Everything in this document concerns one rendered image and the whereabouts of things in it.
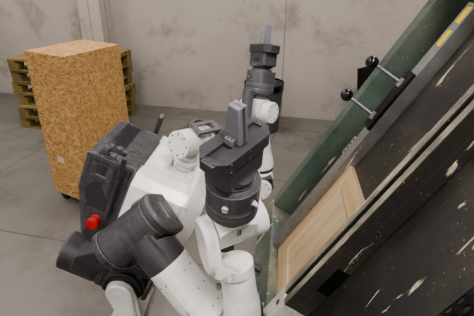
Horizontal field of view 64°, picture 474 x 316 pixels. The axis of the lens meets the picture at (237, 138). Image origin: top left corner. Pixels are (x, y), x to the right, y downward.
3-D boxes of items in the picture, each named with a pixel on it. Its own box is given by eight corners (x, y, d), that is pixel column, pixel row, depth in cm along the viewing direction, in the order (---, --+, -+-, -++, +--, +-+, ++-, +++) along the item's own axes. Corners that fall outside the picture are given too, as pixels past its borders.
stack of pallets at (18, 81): (140, 112, 510) (132, 49, 475) (108, 137, 439) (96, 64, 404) (62, 105, 535) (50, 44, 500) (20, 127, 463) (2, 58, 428)
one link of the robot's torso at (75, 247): (50, 277, 111) (61, 234, 104) (73, 247, 123) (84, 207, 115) (139, 313, 113) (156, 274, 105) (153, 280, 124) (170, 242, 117)
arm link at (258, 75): (268, 47, 124) (263, 84, 126) (242, 43, 120) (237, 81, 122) (290, 46, 113) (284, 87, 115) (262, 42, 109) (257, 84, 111)
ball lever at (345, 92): (374, 122, 116) (340, 96, 121) (382, 113, 115) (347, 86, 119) (371, 123, 113) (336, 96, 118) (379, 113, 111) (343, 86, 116)
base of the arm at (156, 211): (120, 289, 76) (82, 245, 74) (136, 261, 88) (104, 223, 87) (179, 243, 75) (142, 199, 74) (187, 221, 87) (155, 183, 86)
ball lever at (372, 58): (400, 90, 111) (364, 64, 116) (410, 80, 110) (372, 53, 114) (398, 90, 108) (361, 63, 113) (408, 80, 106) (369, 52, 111)
